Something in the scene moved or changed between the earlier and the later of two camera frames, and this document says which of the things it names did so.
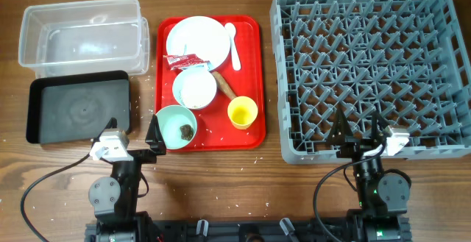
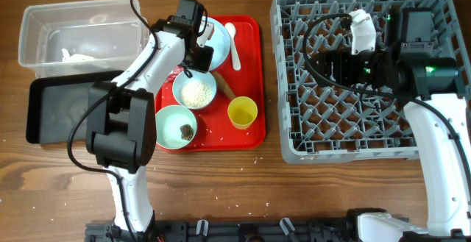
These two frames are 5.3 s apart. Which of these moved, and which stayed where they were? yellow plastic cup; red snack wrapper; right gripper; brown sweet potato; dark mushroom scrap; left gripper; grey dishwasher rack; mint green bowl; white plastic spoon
Moved: red snack wrapper; left gripper; right gripper
Stayed: dark mushroom scrap; brown sweet potato; white plastic spoon; grey dishwasher rack; mint green bowl; yellow plastic cup
